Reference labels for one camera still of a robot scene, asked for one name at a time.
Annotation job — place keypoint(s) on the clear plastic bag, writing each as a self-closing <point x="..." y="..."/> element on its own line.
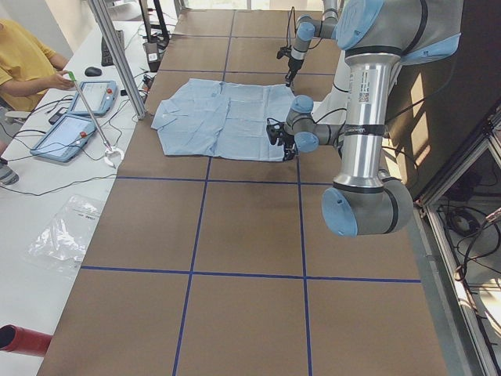
<point x="62" y="244"/>

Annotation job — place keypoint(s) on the blue teach pendant far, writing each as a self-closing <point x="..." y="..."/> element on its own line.
<point x="101" y="96"/>

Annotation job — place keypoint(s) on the blue teach pendant near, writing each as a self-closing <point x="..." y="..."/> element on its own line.
<point x="65" y="139"/>

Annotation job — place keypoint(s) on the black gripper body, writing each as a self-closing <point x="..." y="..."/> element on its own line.
<point x="293" y="64"/>
<point x="288" y="145"/>

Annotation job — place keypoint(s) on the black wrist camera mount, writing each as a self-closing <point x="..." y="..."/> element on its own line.
<point x="284" y="51"/>

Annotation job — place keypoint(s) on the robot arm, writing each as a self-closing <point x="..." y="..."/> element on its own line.
<point x="376" y="39"/>
<point x="306" y="30"/>

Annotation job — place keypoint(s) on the red cylinder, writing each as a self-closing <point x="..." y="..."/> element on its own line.
<point x="24" y="341"/>

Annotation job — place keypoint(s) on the blue teach pendant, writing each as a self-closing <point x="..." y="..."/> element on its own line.
<point x="65" y="139"/>
<point x="101" y="96"/>

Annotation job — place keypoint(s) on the black computer mouse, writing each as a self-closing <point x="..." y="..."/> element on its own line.
<point x="93" y="72"/>

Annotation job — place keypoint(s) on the light blue button-up shirt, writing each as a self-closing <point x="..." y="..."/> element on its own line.
<point x="221" y="119"/>

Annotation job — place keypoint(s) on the grabber reach tool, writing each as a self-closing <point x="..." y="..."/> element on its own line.
<point x="110" y="150"/>

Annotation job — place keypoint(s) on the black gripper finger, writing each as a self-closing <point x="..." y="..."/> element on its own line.
<point x="289" y="154"/>
<point x="288" y="81"/>

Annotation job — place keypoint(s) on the person in yellow shirt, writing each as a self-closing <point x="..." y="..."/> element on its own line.
<point x="28" y="68"/>

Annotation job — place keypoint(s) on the grey aluminium frame post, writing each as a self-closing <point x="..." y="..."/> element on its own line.
<point x="106" y="25"/>

